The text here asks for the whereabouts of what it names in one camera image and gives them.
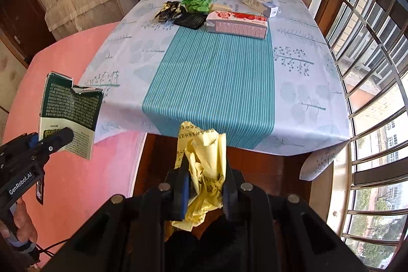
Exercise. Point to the metal window grille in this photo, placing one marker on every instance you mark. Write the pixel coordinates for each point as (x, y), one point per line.
(376, 178)

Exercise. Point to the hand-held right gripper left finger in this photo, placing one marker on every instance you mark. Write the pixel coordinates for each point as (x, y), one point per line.
(182, 195)

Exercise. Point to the pink bed sheet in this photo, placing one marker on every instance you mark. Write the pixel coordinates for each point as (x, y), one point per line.
(63, 68)

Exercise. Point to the teal striped floral tablecloth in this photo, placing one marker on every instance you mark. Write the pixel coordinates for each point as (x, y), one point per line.
(207, 74)

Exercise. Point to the yellow paper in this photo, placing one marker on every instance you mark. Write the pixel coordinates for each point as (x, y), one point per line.
(204, 144)

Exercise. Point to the person's left hand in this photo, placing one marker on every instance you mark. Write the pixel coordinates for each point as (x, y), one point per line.
(25, 222)

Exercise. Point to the person's black trousers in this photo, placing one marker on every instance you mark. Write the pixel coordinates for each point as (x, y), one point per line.
(207, 246)

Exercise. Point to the pink milk carton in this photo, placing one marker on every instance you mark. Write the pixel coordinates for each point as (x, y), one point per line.
(236, 26)

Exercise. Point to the white and blue small box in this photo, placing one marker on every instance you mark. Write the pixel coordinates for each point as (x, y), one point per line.
(271, 10)

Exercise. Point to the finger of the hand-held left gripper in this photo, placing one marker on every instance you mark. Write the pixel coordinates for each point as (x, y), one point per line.
(59, 138)

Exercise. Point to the flat black packet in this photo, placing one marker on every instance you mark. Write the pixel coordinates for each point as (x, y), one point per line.
(190, 20)

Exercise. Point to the green wrapper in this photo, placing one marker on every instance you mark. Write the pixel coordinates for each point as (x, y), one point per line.
(196, 5)

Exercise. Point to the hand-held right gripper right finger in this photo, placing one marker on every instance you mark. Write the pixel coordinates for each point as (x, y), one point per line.
(228, 197)

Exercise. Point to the beige small box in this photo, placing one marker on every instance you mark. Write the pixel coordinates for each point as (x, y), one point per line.
(221, 7)

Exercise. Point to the dark wooden wardrobe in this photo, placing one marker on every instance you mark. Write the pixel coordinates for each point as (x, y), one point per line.
(22, 14)

